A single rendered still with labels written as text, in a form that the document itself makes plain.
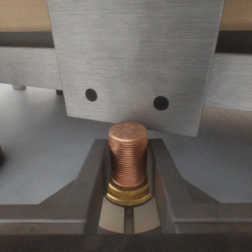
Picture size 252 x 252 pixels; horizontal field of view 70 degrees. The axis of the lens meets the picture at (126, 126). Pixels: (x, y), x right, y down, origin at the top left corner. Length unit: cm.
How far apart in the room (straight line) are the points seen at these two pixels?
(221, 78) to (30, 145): 33
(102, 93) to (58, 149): 21
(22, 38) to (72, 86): 18
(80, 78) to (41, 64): 10
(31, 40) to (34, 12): 4
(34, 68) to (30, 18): 8
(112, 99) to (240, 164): 25
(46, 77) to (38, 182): 15
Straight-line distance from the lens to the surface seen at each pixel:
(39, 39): 32
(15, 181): 31
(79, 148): 34
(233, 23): 23
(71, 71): 16
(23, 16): 33
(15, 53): 29
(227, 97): 19
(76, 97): 17
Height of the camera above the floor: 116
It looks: 29 degrees up
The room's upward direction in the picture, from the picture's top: 179 degrees clockwise
